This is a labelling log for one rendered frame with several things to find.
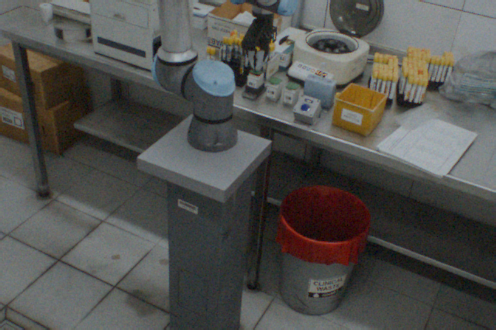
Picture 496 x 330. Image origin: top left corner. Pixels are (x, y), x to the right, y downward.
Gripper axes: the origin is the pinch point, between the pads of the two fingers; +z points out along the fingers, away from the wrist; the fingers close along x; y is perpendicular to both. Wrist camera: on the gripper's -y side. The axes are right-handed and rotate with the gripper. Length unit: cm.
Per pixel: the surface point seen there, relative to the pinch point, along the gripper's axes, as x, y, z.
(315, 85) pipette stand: -20.9, 4.3, 1.6
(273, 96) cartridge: -8.3, -0.4, 7.9
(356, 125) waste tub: -39.8, -3.1, 7.0
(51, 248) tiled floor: 76, -34, 97
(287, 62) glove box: -1.5, 23.6, 6.4
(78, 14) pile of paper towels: 90, 12, 7
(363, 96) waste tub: -36.5, 9.7, 3.1
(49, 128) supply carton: 127, 20, 82
